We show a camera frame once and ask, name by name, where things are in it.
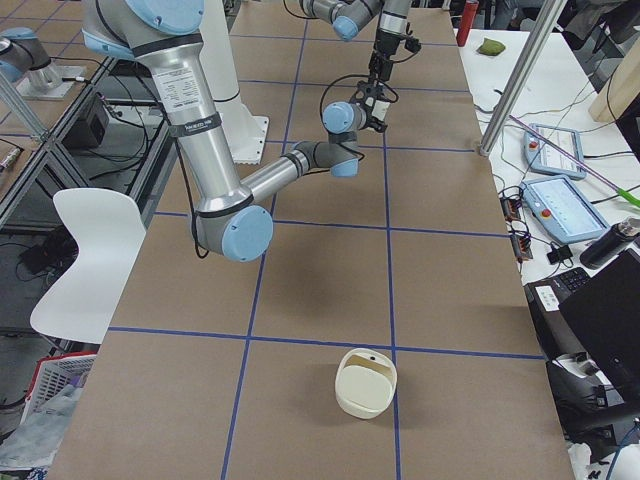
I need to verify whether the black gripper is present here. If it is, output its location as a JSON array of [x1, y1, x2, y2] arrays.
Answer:
[[366, 104, 387, 132], [368, 41, 398, 82]]

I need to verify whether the far teach pendant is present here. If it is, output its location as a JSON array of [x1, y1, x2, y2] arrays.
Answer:
[[523, 123, 586, 180]]

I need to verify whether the aluminium frame post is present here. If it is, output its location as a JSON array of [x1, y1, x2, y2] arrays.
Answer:
[[479, 0, 567, 157]]

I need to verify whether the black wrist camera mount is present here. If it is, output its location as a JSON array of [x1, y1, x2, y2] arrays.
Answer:
[[351, 80, 387, 108]]

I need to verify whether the white ceramic cup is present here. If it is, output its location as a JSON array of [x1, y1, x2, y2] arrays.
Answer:
[[373, 99, 390, 119]]

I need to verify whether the white camera pedestal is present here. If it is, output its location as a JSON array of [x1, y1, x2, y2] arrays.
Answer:
[[200, 0, 269, 165]]

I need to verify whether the white plastic chair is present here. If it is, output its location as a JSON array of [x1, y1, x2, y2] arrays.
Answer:
[[30, 188, 146, 344]]

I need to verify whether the cream plastic basket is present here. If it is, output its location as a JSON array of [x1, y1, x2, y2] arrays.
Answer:
[[334, 348, 397, 420]]

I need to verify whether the black monitor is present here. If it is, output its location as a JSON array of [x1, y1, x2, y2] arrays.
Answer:
[[559, 249, 639, 400]]

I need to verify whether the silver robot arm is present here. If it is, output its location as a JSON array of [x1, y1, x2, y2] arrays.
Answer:
[[283, 0, 421, 84], [82, 1, 409, 262]]

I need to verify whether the near teach pendant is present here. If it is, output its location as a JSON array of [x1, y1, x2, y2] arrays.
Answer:
[[520, 175, 609, 244]]

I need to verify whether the green bean bag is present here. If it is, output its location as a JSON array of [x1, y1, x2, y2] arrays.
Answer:
[[476, 38, 506, 57]]

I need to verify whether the black keyboard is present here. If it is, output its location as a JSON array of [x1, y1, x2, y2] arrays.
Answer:
[[551, 267, 591, 301]]

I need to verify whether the white laundry basket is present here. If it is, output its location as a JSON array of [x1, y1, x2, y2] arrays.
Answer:
[[20, 352, 97, 424]]

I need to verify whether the red cylinder bottle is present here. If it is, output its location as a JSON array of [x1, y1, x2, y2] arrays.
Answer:
[[456, 0, 479, 47]]

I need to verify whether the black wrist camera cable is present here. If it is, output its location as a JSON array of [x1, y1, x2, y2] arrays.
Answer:
[[319, 74, 400, 171]]

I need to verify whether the black water bottle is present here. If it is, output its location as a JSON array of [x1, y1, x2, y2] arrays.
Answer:
[[579, 217, 639, 269]]

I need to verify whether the teach pendant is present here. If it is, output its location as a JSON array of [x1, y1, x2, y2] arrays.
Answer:
[[523, 123, 586, 180], [520, 175, 609, 244]]

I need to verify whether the grabber reach tool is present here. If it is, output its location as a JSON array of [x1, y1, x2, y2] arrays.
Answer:
[[509, 115, 639, 207]]

